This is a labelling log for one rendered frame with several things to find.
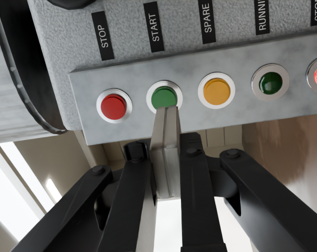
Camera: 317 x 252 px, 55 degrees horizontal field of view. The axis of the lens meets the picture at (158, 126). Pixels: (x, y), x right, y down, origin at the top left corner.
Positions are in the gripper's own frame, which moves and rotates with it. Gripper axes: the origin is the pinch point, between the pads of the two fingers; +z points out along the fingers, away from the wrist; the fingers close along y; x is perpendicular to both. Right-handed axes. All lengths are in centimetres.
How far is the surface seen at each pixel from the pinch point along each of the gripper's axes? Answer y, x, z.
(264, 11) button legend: 9.7, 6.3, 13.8
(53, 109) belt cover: -15.8, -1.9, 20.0
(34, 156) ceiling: -254, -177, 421
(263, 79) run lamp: 8.8, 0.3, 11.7
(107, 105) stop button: -6.3, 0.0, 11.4
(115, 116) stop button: -5.8, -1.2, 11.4
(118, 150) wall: -210, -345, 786
